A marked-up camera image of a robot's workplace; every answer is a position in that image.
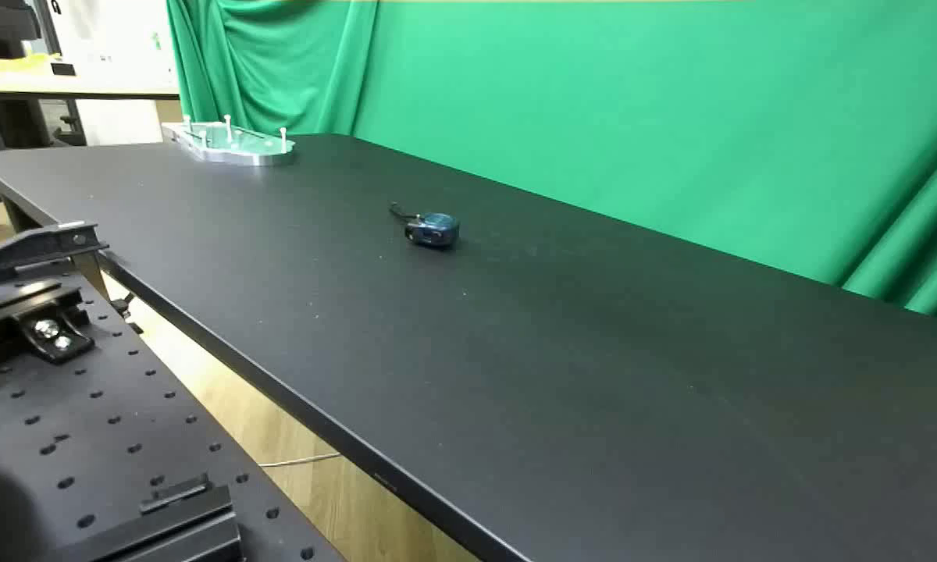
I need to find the blue black measuring tape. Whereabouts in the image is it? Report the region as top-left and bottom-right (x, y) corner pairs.
(387, 203), (462, 254)

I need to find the green fabric backdrop curtain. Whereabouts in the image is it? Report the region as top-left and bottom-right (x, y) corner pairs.
(167, 0), (937, 334)

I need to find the green round plate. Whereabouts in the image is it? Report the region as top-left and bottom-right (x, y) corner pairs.
(163, 112), (298, 168)

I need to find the black perforated optical breadboard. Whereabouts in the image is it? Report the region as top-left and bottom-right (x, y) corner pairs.
(0, 271), (347, 562)

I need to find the black clamp with silver screw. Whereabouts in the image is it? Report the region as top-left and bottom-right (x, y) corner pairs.
(13, 300), (98, 365)

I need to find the white cabinet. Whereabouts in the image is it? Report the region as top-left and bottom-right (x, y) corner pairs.
(49, 0), (180, 80)

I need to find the wooden background desk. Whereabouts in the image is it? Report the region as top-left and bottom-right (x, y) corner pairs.
(0, 52), (184, 103)

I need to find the black aluminium rail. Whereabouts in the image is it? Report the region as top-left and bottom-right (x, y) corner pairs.
(49, 471), (248, 562)

